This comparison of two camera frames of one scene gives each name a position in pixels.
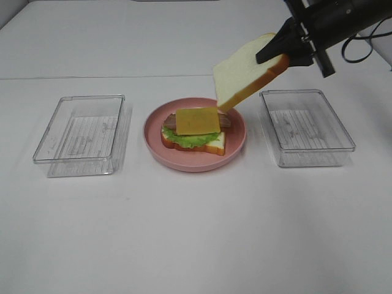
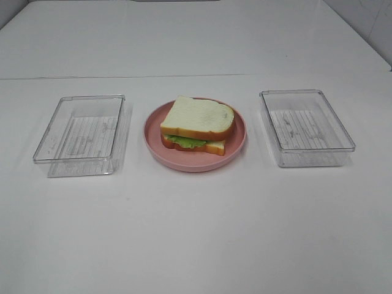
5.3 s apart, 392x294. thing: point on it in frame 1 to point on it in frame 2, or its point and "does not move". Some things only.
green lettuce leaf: x=189 y=140 does not move
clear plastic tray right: x=305 y=129 does not move
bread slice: x=239 y=75 to x=199 y=118
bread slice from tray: x=217 y=147 does not move
